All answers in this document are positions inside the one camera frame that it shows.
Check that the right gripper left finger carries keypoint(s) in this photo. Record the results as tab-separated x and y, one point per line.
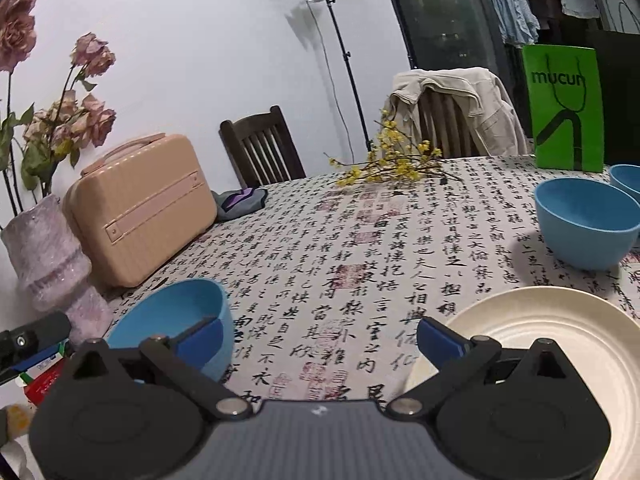
181	363

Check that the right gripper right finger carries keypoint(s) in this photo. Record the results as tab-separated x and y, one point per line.
459	362

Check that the blue bowl top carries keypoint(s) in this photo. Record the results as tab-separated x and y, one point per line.
175	308

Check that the blue bowl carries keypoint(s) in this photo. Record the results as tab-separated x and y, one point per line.
175	308
627	178
586	223

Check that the cream plate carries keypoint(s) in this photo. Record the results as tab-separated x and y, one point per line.
601	341

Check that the blue bowl front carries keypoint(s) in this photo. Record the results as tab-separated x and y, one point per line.
586	223

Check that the blue bowl back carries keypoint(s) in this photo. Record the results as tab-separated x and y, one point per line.
627	178

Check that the red and green box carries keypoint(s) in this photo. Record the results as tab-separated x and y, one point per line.
38	380

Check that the pink textured vase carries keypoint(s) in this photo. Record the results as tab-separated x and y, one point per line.
53	271

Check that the calligraphy print tablecloth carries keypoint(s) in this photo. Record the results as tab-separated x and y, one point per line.
326	284

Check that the pink hard case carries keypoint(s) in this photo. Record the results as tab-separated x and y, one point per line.
138	205

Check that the grey purple cloth pouch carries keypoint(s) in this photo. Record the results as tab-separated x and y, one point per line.
236	204

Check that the pink artificial flowers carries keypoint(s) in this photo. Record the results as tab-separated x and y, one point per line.
35	142

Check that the yellow flower branch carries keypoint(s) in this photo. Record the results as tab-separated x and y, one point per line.
394	156

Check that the dark wooden chair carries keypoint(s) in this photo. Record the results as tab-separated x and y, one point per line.
261	149

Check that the beige jacket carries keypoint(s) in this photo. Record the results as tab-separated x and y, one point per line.
482	97

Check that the chair with beige jacket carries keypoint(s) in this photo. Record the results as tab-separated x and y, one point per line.
443	124

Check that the green mucun paper bag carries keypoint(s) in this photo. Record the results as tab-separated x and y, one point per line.
565	102

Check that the hanging blue shirt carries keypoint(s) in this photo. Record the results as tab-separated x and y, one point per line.
517	23

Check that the black paper bag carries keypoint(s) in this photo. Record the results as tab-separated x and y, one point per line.
618	61

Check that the dark glass sliding door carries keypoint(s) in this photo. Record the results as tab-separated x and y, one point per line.
444	34

